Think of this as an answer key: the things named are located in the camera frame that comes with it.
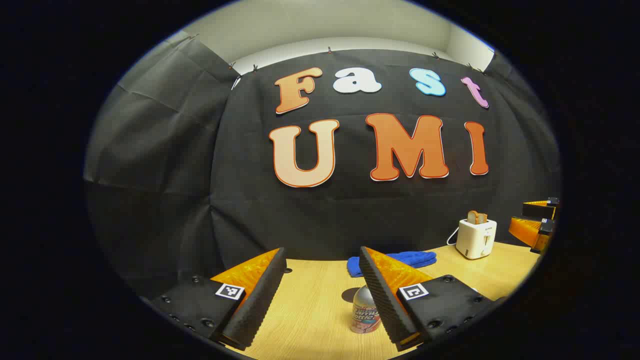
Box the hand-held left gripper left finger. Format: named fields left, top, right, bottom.
left=149, top=246, right=289, bottom=351

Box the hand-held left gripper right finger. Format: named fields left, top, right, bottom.
left=358, top=246, right=497, bottom=352

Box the silver water bottle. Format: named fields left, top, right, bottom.
left=349, top=285, right=384, bottom=335

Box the white toaster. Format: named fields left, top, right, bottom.
left=456, top=218, right=498, bottom=260

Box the blue folded towel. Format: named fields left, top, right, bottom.
left=347, top=251, right=437, bottom=278

